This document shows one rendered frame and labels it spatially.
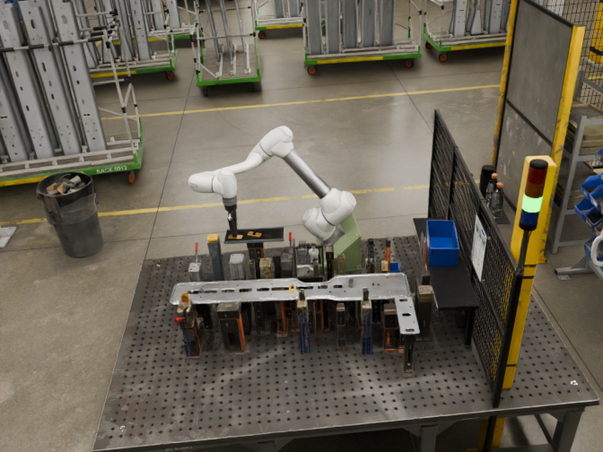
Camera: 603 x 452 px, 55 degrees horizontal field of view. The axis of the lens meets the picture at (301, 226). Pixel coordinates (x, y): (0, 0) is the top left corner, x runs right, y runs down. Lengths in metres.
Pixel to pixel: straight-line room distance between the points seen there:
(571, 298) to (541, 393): 1.89
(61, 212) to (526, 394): 4.06
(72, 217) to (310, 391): 3.17
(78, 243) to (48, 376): 1.51
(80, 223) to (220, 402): 2.91
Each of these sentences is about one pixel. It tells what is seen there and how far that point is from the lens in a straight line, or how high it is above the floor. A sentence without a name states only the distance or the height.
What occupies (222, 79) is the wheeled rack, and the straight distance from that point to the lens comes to 9.19.
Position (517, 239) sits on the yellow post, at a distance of 2.71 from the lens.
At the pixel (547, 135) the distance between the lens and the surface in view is 5.09.
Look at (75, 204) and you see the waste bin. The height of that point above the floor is 0.60.
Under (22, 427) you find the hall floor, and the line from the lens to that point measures 4.49.
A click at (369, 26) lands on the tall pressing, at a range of 10.16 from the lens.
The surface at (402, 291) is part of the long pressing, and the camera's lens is 3.33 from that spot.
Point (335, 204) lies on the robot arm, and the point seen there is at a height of 1.16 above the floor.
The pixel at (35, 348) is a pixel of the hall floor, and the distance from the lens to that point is 5.04.
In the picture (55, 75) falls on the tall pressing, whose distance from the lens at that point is 7.04.
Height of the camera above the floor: 3.11
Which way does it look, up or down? 33 degrees down
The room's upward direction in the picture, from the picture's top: 4 degrees counter-clockwise
